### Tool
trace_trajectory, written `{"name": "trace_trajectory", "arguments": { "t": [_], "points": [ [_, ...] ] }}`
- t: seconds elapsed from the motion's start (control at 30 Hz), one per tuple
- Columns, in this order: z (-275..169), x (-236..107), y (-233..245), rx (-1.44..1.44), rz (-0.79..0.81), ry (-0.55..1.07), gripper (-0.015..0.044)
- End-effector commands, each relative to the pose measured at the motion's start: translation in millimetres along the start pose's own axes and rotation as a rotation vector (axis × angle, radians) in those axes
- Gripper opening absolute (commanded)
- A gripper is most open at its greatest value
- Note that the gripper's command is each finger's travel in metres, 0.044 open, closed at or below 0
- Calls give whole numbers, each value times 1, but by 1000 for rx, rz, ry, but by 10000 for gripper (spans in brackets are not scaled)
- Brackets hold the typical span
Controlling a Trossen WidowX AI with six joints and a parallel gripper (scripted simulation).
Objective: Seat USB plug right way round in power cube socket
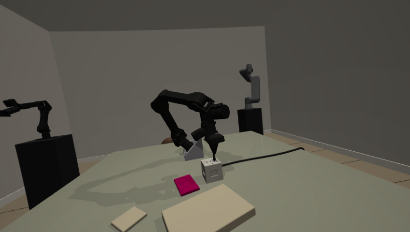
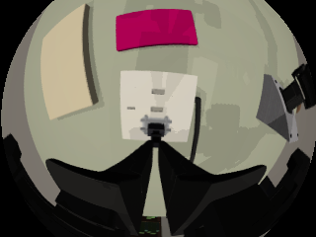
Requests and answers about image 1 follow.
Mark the beige flat rectangular slab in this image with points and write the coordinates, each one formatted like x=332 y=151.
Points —
x=217 y=210

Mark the tan flat rectangular block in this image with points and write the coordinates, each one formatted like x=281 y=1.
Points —
x=129 y=219

